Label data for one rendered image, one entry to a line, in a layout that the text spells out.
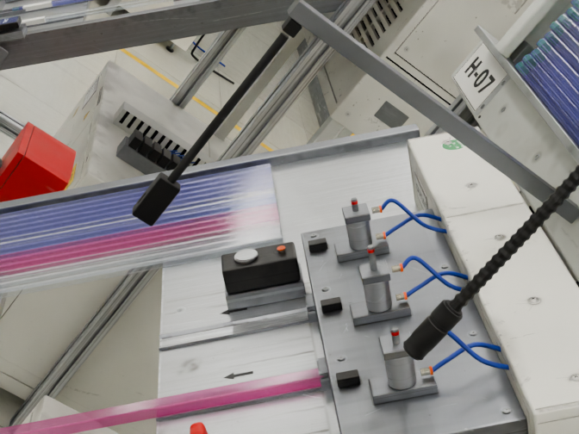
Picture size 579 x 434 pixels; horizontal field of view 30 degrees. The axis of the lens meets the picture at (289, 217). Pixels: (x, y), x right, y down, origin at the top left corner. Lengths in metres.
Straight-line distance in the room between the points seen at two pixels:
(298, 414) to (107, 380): 1.58
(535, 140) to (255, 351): 0.37
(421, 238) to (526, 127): 0.21
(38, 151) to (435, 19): 0.84
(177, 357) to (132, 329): 1.37
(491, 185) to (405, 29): 1.11
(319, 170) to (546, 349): 0.57
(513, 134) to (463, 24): 1.00
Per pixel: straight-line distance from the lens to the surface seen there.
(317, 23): 0.90
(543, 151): 1.13
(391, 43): 2.16
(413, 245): 1.03
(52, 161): 1.78
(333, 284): 0.99
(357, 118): 2.20
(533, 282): 0.92
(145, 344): 2.44
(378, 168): 1.32
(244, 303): 1.09
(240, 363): 1.01
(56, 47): 2.14
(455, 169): 1.12
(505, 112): 1.25
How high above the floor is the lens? 1.49
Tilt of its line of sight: 18 degrees down
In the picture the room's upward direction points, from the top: 40 degrees clockwise
